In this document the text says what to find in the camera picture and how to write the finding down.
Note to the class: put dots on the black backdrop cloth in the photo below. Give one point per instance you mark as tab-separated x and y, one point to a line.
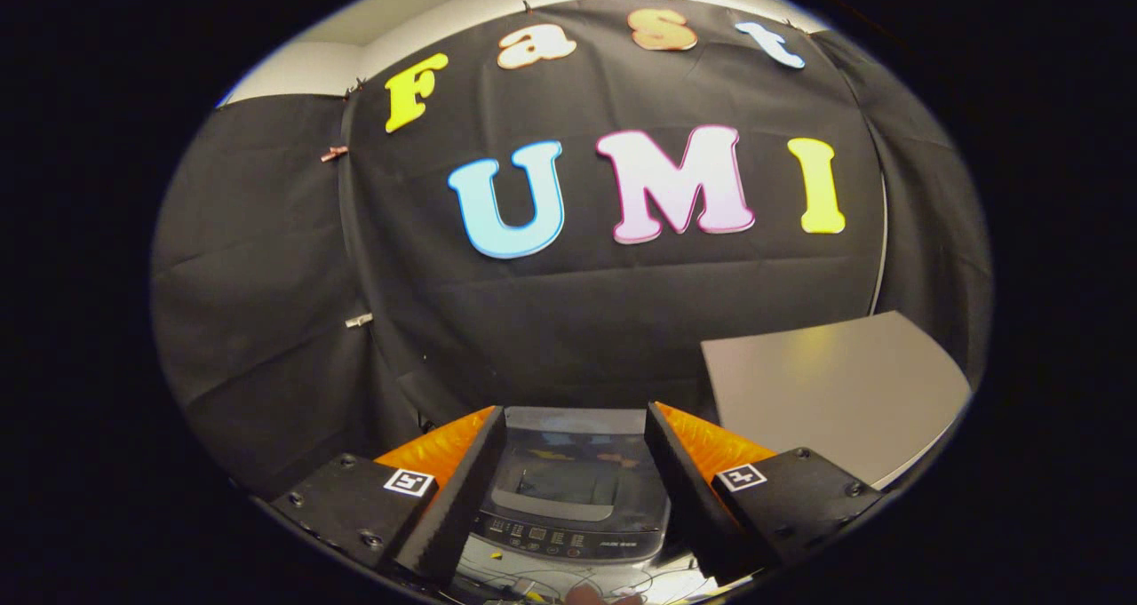
577	321

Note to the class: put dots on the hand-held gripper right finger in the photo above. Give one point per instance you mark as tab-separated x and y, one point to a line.
688	498

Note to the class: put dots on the copper clip on cloth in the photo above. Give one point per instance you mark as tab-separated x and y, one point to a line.
335	153

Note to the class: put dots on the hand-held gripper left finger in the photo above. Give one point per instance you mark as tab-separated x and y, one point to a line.
457	498

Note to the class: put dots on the beige cabinet with grey top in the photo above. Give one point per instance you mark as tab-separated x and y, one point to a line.
826	392

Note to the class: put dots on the silver clip on cloth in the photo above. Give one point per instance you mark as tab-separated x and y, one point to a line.
359	320

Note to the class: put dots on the dark grey washing machine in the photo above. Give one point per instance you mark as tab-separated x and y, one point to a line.
568	541

